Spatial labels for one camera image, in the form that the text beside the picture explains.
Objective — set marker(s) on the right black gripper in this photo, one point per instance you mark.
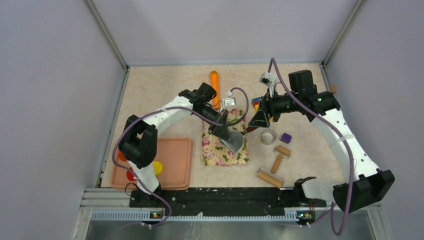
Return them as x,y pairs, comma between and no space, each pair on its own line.
261,119

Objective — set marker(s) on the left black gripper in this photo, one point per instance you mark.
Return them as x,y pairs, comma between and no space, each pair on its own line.
220,131

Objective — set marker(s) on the metal spatula wooden handle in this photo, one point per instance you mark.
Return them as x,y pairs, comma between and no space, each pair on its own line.
236,140

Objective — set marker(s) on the round metal cutter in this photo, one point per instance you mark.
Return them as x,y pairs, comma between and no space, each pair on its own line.
268,137

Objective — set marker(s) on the floral cutting board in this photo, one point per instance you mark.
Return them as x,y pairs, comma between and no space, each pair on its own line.
215,154

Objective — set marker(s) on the wooden double-ended roller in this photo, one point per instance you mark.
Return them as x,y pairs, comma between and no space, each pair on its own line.
269,176

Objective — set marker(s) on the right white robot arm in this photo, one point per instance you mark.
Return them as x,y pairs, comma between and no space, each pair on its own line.
365,182

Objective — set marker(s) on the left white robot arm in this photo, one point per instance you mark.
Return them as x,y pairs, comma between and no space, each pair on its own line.
138,142

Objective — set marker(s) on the yellow dough disc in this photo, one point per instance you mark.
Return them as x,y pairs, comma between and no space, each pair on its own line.
158,167

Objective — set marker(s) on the red dough disc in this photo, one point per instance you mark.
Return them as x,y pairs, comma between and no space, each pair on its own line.
130,176

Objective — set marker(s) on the orange dough disc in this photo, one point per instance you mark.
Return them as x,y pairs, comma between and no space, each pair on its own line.
122,157

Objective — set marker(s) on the colourful toy block stack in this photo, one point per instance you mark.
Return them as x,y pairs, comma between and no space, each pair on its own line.
255,103

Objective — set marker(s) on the purple cube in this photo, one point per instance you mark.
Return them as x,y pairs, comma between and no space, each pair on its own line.
286,138

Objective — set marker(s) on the pink plastic tray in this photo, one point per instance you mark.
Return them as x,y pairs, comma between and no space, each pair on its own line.
175,154

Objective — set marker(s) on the orange toy microphone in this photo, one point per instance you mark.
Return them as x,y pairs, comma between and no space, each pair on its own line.
214,80

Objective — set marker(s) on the small wooden knob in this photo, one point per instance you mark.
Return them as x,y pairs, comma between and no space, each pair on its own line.
333,88

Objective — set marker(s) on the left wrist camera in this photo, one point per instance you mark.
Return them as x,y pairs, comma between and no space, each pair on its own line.
229,100

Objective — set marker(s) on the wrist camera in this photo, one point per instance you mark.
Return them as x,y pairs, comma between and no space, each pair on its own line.
270,80
229,100

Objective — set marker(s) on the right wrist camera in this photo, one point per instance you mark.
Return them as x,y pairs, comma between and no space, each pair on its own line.
270,80

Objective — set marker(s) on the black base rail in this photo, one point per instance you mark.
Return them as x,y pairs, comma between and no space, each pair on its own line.
222,202

